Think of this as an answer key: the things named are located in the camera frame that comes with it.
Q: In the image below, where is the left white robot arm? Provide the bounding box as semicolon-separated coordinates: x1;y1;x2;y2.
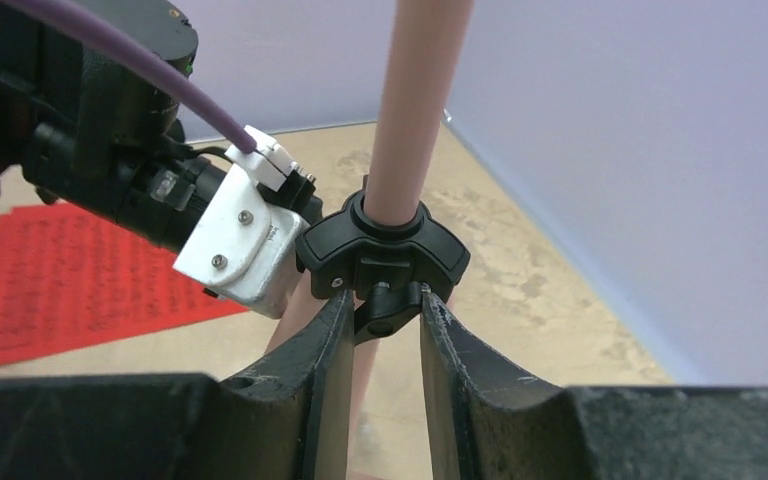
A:
0;1;225;252

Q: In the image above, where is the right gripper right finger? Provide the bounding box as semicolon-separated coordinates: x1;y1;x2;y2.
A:
420;292;768;479

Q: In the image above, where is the red sheet music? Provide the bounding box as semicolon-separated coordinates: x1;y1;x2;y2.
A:
0;203;245;365

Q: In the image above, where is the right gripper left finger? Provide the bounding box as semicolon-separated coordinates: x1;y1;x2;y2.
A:
0;292;354;479

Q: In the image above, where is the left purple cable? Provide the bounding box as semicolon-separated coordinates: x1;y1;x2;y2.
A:
0;0;259;155

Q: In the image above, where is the pink tripod music stand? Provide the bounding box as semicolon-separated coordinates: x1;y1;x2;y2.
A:
265;0;474;479

